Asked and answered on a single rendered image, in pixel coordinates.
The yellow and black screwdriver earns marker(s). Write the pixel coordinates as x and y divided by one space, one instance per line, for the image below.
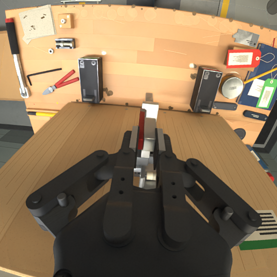
43 113

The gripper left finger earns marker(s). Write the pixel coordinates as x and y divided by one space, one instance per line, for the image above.
121 173

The green paper tag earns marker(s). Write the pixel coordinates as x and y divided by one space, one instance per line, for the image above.
266 94

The dark frame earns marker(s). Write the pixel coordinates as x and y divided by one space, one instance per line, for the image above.
266 134

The silver hex nut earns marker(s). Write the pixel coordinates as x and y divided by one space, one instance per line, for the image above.
50 51

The yellow pencil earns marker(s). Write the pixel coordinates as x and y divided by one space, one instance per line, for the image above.
259 75

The blue clipboard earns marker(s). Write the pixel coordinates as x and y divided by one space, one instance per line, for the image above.
252 95

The black hex key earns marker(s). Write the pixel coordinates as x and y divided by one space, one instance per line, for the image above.
43 71

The small white peg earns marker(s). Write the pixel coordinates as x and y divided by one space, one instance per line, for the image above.
192 65

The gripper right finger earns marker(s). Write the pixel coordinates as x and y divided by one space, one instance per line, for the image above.
173 173

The dark blue marker pen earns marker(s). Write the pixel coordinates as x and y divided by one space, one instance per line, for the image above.
255 115
225 106

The beige speckled paper sheet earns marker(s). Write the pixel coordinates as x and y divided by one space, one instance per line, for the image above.
38 22

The silver metal clamp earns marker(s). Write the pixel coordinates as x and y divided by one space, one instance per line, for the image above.
65 43

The dark round disc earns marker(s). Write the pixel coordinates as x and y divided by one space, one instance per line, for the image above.
239 133

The ratchet wrench with black grip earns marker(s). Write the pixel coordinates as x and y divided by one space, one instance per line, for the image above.
15 54

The blue and red box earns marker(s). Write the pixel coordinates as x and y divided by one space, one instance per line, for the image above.
259 159

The grey torn paper tag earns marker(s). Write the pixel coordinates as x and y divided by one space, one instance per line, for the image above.
245 37

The red paper tag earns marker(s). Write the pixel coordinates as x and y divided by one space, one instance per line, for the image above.
241 58

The white and red rail shuttle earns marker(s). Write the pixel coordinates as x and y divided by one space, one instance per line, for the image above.
149 129

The wooden block with metal stud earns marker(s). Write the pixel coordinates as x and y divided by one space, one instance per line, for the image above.
65 21

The tan grooved wooden panel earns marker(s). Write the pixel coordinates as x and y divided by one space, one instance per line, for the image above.
75 134

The white paper note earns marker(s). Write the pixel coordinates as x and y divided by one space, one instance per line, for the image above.
255 87

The round silver tin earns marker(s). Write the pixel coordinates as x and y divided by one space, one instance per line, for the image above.
232 87

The dark grey upright block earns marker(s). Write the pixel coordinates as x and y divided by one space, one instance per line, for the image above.
205 88
89 78

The green and white striped box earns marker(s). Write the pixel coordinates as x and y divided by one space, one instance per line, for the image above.
266 242

